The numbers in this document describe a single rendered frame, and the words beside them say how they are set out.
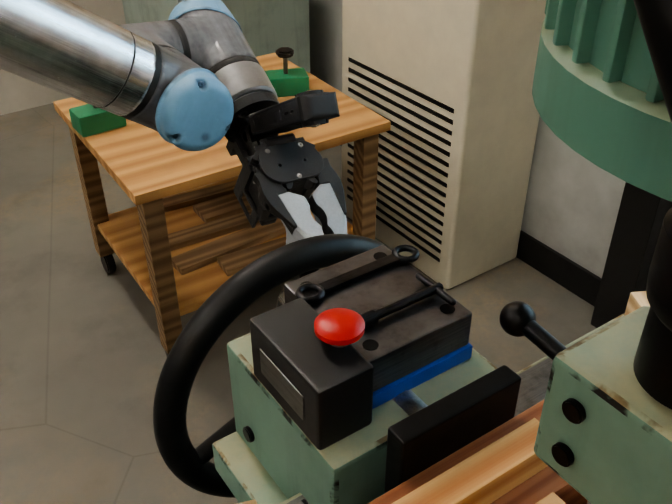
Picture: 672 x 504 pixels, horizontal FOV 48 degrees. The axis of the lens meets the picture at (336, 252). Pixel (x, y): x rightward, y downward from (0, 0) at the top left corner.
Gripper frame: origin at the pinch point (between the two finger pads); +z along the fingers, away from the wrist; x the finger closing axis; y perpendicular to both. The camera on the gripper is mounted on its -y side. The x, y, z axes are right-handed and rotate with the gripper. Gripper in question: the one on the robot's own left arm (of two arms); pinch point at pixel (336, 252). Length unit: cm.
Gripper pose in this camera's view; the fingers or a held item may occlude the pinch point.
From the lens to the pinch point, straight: 75.6
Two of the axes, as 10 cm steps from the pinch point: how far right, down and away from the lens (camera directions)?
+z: 4.5, 8.2, -3.4
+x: -8.3, 2.4, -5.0
